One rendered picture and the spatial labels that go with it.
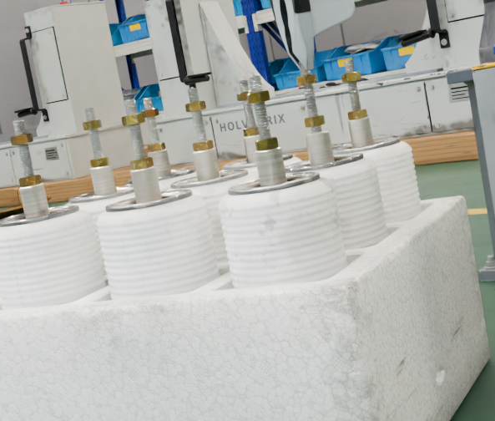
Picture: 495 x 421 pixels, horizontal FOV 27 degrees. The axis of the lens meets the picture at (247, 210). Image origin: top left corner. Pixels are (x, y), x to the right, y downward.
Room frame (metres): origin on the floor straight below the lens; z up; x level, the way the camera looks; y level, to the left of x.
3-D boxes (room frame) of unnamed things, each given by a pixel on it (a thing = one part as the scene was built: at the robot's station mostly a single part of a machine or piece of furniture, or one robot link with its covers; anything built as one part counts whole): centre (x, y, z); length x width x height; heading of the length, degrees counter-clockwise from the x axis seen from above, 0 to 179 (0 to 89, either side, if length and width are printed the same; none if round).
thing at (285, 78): (7.08, -0.63, 0.36); 0.50 x 0.38 x 0.21; 139
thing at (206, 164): (1.00, 0.03, 0.26); 0.02 x 0.02 x 0.03
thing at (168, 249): (0.90, 0.08, 0.16); 0.10 x 0.10 x 0.18
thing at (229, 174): (1.00, 0.03, 0.25); 0.08 x 0.08 x 0.01
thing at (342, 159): (0.95, -0.08, 0.25); 0.08 x 0.08 x 0.01
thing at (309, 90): (0.95, -0.07, 0.31); 0.01 x 0.01 x 0.08
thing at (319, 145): (0.95, -0.08, 0.26); 0.02 x 0.02 x 0.03
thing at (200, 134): (1.00, 0.03, 0.30); 0.01 x 0.01 x 0.08
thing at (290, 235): (0.84, -0.03, 0.16); 0.10 x 0.10 x 0.18
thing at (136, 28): (7.98, 0.41, 0.90); 0.50 x 0.38 x 0.21; 139
